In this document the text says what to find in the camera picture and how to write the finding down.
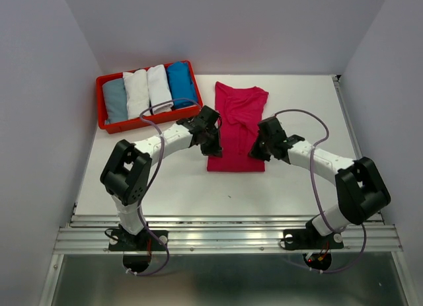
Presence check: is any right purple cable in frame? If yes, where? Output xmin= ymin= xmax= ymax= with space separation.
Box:
xmin=274 ymin=108 xmax=367 ymax=274

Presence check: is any grey rolled t-shirt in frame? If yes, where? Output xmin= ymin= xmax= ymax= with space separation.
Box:
xmin=102 ymin=78 xmax=128 ymax=124

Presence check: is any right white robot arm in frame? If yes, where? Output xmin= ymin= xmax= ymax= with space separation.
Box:
xmin=249 ymin=116 xmax=391 ymax=247

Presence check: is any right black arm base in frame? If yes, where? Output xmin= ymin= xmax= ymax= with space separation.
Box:
xmin=278 ymin=221 xmax=344 ymax=252

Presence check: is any pink t-shirt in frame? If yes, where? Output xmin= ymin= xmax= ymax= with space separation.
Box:
xmin=207 ymin=82 xmax=268 ymax=172

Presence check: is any aluminium mounting rail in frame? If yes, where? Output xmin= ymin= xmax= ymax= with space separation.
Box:
xmin=54 ymin=214 xmax=403 ymax=254

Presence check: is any blue rolled t-shirt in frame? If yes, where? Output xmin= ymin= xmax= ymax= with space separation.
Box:
xmin=167 ymin=61 xmax=198 ymax=110

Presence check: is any white textured rolled t-shirt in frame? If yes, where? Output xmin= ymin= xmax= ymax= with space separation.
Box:
xmin=123 ymin=69 xmax=151 ymax=120

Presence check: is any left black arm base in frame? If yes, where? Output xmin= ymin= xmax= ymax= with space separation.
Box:
xmin=104 ymin=227 xmax=165 ymax=252

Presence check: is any red plastic tray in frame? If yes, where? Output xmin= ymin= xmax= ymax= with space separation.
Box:
xmin=95 ymin=59 xmax=204 ymax=134

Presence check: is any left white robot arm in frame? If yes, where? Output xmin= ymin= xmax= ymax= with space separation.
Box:
xmin=100 ymin=106 xmax=222 ymax=249

